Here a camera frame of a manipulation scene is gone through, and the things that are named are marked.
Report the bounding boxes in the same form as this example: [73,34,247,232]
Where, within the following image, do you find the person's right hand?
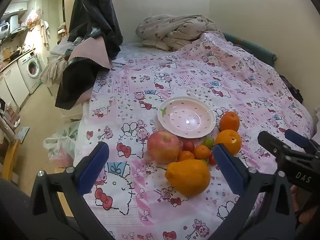
[291,186,300,213]

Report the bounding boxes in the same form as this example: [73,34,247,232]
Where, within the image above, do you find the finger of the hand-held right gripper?
[258,131,293,159]
[286,129,320,155]

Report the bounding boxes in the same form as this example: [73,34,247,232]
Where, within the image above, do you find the crumpled beige blanket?
[136,15,223,52]

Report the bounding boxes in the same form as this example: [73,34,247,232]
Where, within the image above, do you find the white kitchen appliance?
[0,22,10,39]

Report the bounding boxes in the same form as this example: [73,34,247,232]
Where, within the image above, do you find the floral cloth pile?
[40,55,68,84]

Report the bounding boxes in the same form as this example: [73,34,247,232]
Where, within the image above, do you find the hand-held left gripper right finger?
[210,143,297,240]

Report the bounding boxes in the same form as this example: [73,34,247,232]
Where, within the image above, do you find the hanging pink bag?
[26,10,40,29]

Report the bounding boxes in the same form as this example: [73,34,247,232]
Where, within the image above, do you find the light blue book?
[16,126,30,144]

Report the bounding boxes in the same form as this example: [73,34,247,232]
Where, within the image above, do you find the round orange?
[215,129,242,155]
[219,111,240,133]

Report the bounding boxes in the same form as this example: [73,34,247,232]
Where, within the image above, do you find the small tangerine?
[177,150,195,162]
[194,145,210,160]

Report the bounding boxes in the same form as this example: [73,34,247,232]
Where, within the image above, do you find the yellow wooden stool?
[0,140,19,180]

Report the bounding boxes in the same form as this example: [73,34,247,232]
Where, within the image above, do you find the pink and white plate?
[157,96,216,139]

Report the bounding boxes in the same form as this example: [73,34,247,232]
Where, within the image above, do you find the white kitchen cabinets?
[0,62,30,108]

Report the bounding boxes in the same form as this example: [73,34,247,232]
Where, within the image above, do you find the red apple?
[147,131,184,164]

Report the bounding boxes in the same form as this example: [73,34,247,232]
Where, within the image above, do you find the white water heater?
[10,15,19,34]

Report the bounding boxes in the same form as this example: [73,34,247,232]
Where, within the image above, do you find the large knobbed orange citrus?
[164,159,211,197]

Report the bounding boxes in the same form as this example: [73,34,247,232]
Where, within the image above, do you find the white plastic bag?
[43,121,80,168]

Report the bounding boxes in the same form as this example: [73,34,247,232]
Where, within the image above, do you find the pink cartoon printed blanket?
[74,31,314,240]

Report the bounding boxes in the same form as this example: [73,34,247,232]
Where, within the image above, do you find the hanging towel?
[40,20,50,50]

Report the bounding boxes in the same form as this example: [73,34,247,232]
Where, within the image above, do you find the white washing machine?
[18,51,43,94]

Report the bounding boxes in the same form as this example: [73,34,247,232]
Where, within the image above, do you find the teal bed frame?
[222,32,277,67]

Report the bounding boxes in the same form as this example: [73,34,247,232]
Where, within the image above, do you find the black plastic sheet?
[68,0,123,60]

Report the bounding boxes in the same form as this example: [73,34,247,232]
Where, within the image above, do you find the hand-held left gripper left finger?
[30,141,117,240]

